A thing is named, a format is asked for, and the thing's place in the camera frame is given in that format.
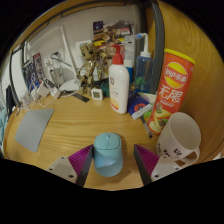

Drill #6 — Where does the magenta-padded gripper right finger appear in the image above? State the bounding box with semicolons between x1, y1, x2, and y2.
133;143;184;187

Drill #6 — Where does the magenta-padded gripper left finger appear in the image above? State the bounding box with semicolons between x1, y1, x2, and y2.
45;143;95;188

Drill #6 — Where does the light blue computer mouse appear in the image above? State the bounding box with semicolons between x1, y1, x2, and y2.
92;132;124;178

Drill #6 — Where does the grey mouse pad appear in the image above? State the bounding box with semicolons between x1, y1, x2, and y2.
14;107;56;154

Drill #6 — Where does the black pen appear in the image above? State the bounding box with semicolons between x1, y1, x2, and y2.
141;115;154;139

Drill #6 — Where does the white mug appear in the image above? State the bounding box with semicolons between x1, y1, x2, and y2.
155;111;202;167

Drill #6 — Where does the blue packet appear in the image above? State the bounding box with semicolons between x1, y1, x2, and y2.
127;91;152;117

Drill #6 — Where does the light green packet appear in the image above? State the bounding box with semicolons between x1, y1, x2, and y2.
138;91;158;116

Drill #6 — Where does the small white square clock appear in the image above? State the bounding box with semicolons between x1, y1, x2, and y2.
90;87;104;101

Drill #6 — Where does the white charger block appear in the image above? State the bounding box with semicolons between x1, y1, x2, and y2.
48;87;63;100
35;83;51;98

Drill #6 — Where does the orange chips can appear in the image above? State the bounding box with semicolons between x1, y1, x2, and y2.
146;48;196;136

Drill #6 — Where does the dark green round container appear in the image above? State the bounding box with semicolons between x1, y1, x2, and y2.
99;79;111;98

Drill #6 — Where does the white red-pump lotion bottle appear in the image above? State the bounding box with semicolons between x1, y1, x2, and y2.
108;44;130;115

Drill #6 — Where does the steel cup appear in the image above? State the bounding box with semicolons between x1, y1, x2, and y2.
49;68;66;88

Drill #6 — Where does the blue spray bottle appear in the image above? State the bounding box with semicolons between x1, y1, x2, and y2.
134;32;155;94

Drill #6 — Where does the small blue bottle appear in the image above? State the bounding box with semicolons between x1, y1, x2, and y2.
123;59;135;86

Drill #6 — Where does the black bag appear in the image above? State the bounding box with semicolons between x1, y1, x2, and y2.
4;84;18;116

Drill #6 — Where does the grey gooseneck light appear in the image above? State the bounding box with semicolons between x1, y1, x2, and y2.
49;51;73;68

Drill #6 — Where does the colourful figure box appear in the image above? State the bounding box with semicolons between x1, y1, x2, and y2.
92;19;136;46

